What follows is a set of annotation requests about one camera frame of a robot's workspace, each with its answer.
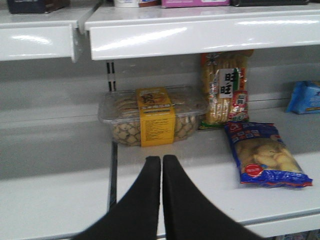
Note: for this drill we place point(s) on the white supermarket shelving unit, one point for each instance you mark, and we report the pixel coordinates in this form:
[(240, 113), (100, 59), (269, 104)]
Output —
[(60, 170)]

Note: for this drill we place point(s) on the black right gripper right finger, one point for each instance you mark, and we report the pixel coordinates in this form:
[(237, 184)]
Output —
[(189, 215)]

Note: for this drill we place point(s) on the purple snack pack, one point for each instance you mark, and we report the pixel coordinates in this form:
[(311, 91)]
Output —
[(193, 3)]

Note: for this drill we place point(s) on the light blue snack bag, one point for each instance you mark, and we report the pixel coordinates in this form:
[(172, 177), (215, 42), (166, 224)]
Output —
[(305, 98)]

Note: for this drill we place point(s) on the clear plastic cookie tub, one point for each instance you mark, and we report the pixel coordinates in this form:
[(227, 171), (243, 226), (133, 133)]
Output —
[(152, 116)]

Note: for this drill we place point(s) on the blue Oreo cup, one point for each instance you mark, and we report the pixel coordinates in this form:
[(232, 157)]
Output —
[(126, 3)]

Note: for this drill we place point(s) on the yellow rice cracker pack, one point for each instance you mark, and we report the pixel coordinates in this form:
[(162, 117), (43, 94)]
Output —
[(224, 84)]

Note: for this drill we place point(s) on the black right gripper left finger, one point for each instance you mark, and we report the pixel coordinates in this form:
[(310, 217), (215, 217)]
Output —
[(135, 216)]

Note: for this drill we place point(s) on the blue cracker bag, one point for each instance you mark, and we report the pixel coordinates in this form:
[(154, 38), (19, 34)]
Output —
[(262, 158)]

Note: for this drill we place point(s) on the blue Chocofello cookie box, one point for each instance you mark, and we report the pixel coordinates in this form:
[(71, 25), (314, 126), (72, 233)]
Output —
[(36, 6)]

